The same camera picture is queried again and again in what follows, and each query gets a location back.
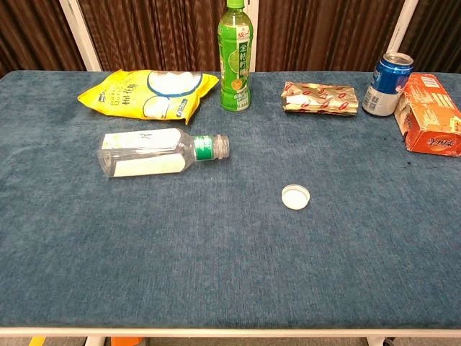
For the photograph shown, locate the white plastic bottle cap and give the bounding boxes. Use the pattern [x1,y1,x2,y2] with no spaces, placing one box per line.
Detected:
[281,184,311,210]

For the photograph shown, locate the clear plastic water bottle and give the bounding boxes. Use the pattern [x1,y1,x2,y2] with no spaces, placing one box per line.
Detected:
[97,128,231,179]

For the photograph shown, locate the green tea drink bottle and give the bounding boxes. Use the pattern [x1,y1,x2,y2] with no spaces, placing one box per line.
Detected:
[217,0,254,112]

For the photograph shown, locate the blue white soda can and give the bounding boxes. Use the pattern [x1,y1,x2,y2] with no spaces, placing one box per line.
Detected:
[362,52,415,117]

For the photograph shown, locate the blue fabric table cloth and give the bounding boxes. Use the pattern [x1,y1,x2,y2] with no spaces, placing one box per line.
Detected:
[0,70,461,329]

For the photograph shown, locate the gold red foil packet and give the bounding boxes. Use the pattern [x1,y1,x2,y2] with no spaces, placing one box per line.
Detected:
[280,81,359,118]

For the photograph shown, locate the yellow snack bag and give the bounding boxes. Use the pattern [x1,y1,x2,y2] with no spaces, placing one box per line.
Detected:
[77,68,220,125]

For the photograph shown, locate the brown pleated curtain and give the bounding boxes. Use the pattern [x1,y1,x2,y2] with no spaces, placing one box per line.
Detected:
[0,0,461,79]

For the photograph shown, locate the orange cardboard box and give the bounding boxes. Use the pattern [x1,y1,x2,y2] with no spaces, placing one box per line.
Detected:
[393,73,461,158]

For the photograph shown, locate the white vertical frame post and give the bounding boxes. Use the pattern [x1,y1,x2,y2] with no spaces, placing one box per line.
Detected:
[250,0,260,73]

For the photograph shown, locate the white table frame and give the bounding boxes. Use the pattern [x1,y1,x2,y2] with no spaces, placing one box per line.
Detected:
[0,326,461,346]

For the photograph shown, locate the white slanted frame post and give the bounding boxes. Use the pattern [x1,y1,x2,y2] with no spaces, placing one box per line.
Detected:
[58,0,104,72]
[385,0,421,62]

